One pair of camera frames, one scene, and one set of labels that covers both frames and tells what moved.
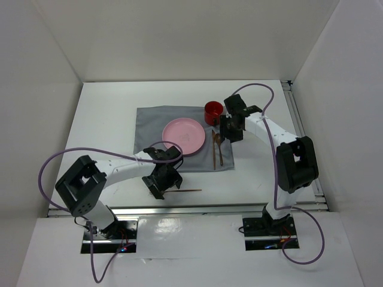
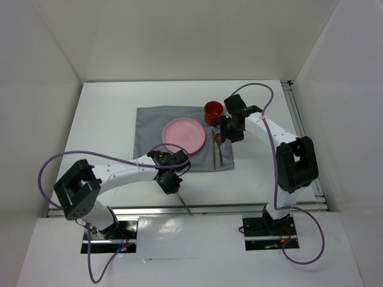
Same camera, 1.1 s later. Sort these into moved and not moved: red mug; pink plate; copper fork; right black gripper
Moved: copper fork
Not moved: pink plate; right black gripper; red mug
